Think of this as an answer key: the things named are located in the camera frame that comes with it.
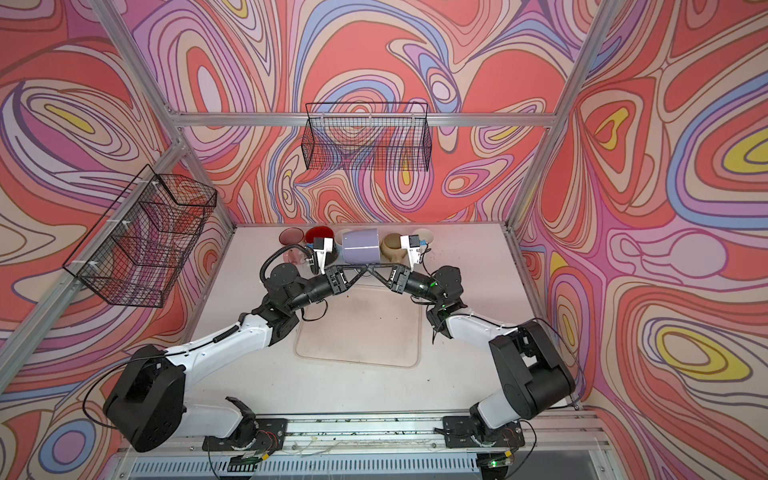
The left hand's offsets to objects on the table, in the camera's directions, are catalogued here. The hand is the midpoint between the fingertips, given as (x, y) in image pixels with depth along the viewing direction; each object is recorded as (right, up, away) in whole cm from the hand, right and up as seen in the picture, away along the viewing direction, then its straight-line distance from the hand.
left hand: (369, 272), depth 70 cm
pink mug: (-28, +10, +31) cm, 44 cm away
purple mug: (-2, +6, -3) cm, 7 cm away
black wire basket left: (-59, +3, +3) cm, 59 cm away
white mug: (+18, +11, +34) cm, 41 cm away
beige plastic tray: (-3, -19, +24) cm, 30 cm away
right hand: (0, -1, +2) cm, 3 cm away
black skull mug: (-21, +12, +37) cm, 44 cm away
